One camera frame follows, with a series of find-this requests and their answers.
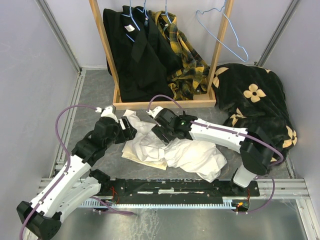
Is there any black hanging shirt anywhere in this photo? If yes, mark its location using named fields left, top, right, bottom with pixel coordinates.
left=102, top=8, right=182, bottom=103

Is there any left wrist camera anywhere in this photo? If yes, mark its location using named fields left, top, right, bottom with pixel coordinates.
left=100, top=105, right=119, bottom=123

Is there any white shirt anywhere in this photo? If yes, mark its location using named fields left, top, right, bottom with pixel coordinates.
left=123, top=109, right=227, bottom=183

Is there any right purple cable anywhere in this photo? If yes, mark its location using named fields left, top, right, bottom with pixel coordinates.
left=147, top=94, right=285, bottom=215

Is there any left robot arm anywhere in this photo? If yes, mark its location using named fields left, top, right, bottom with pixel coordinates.
left=16, top=116, right=138, bottom=240

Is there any cream folded cloth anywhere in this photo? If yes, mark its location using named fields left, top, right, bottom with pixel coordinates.
left=121, top=142, right=168, bottom=170

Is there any black floral blanket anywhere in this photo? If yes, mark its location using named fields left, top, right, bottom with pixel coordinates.
left=212, top=63, right=298, bottom=158

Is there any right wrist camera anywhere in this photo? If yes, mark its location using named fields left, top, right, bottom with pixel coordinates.
left=146, top=106, right=164, bottom=124

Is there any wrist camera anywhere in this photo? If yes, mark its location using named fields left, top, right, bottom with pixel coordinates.
left=146, top=106, right=164, bottom=124
left=100, top=105, right=119, bottom=123

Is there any blue hanger in black shirt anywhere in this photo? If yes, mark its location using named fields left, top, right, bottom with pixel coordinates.
left=120, top=5, right=150, bottom=43

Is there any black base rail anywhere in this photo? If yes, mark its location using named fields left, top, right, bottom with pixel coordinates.
left=89, top=169, right=260, bottom=205

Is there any blue wire hanger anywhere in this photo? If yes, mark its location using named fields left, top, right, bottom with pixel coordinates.
left=195, top=0, right=249, bottom=63

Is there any wooden clothes rack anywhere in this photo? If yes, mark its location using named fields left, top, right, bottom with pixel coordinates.
left=88, top=0, right=235, bottom=111

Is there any blue hanger in plaid shirt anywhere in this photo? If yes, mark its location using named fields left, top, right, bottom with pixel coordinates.
left=160, top=0, right=176, bottom=24

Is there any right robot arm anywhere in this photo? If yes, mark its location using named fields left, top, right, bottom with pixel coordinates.
left=146, top=106, right=275, bottom=196

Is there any yellow plaid shirt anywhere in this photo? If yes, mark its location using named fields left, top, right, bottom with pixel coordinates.
left=148, top=10, right=210, bottom=101

